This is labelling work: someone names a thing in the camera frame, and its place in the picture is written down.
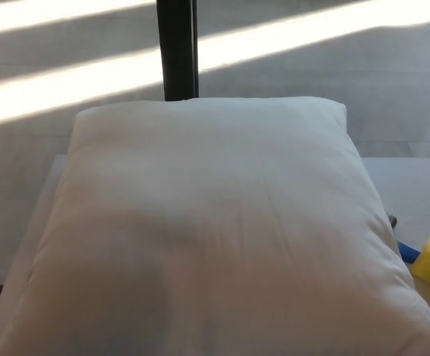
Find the white pillow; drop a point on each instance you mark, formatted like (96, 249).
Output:
(207, 230)

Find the black vertical post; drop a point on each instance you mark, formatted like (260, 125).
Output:
(176, 48)

